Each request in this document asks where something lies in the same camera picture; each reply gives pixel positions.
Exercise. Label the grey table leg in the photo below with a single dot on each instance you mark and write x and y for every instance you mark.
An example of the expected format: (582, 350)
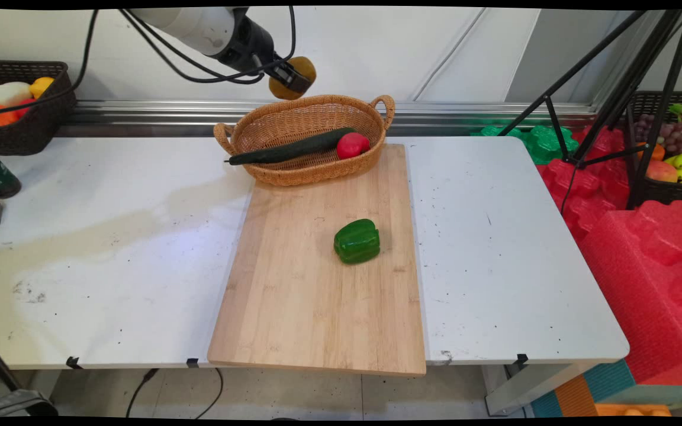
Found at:
(530, 387)

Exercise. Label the red foam piece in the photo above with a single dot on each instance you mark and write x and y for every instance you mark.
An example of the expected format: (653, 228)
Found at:
(584, 189)

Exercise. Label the black woven fruit basket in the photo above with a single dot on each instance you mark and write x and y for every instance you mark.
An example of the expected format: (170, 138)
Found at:
(669, 192)

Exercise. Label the large red foam block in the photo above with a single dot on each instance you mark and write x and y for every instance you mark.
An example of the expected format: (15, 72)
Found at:
(643, 284)

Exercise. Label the dark brown woven basket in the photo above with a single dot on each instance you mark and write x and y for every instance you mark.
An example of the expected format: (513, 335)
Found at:
(27, 133)

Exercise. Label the purple grape bunch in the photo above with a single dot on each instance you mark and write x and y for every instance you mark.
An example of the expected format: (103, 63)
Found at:
(675, 137)

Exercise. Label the black tripod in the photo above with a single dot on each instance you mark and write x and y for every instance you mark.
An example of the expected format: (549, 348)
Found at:
(637, 65)

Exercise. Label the teal and orange foam block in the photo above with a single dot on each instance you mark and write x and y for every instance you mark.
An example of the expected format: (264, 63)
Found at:
(607, 381)

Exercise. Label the green foam piece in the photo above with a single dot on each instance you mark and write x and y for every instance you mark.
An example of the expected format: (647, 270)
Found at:
(545, 145)

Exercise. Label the pale white melon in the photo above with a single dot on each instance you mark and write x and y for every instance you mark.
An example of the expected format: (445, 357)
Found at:
(6, 93)

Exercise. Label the small red fruit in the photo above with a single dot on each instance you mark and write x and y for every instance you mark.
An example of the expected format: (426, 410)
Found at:
(25, 106)

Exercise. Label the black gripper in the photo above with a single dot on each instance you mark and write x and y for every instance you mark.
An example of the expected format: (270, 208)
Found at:
(249, 41)

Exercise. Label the black table clip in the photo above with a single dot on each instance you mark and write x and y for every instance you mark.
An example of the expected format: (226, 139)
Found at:
(192, 362)
(73, 362)
(522, 358)

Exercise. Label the metal wall rail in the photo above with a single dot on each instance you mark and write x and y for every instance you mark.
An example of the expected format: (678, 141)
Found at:
(465, 112)

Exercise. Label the red tomato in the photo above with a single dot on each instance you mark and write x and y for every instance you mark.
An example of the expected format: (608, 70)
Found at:
(353, 146)

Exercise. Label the green bell pepper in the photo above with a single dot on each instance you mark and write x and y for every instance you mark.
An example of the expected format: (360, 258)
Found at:
(357, 241)

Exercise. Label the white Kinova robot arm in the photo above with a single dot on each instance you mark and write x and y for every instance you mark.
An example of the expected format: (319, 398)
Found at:
(187, 23)

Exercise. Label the yellow lemon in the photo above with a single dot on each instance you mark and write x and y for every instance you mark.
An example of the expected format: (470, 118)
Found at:
(42, 86)

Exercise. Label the long dark green cucumber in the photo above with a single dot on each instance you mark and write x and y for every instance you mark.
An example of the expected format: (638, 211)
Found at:
(293, 149)

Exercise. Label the brown potato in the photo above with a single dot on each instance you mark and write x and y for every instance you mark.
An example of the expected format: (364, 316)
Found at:
(305, 66)

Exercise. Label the small orange fruit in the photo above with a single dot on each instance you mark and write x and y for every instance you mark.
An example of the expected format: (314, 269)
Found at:
(656, 152)

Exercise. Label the wooden cutting board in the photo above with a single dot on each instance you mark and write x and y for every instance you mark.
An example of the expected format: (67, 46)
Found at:
(317, 296)

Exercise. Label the peach coloured fruit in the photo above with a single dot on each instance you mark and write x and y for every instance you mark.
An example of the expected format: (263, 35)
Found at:
(662, 171)

